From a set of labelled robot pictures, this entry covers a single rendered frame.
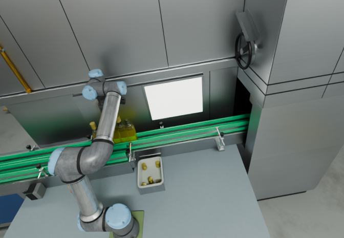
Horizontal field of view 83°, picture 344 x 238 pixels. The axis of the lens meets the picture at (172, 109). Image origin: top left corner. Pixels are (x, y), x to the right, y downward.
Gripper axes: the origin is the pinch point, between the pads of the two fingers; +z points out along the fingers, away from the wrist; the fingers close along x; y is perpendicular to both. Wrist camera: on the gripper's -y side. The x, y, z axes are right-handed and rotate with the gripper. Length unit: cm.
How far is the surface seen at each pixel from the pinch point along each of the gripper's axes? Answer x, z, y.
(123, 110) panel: -11.8, 4.2, -2.4
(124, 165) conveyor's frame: 15.6, 31.8, 3.0
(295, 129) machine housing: 25, 17, -113
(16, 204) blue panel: 12, 59, 97
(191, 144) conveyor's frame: 7, 33, -48
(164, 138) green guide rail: 4.9, 23.9, -28.2
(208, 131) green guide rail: 5, 25, -62
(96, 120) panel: -12.1, 8.5, 18.9
